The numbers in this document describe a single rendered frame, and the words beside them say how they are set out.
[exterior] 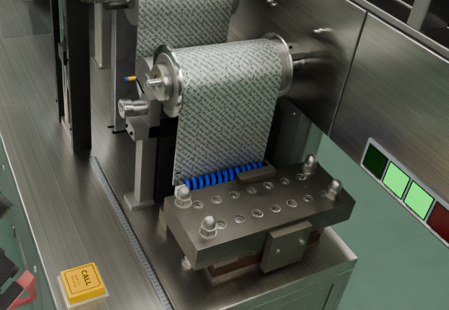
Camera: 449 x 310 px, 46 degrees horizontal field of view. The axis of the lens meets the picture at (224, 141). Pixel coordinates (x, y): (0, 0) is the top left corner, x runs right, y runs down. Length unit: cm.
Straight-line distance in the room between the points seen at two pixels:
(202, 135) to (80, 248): 36
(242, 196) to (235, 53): 31
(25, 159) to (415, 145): 94
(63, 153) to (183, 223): 49
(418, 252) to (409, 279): 20
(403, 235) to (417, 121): 184
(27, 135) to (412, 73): 100
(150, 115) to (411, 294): 172
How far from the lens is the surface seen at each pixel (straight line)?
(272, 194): 117
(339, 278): 131
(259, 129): 119
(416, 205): 104
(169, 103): 107
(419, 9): 99
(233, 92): 109
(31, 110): 162
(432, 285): 264
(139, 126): 113
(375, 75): 106
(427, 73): 97
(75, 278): 112
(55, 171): 139
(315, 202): 118
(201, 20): 126
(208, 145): 114
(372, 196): 296
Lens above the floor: 179
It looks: 36 degrees down
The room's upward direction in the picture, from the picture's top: 9 degrees clockwise
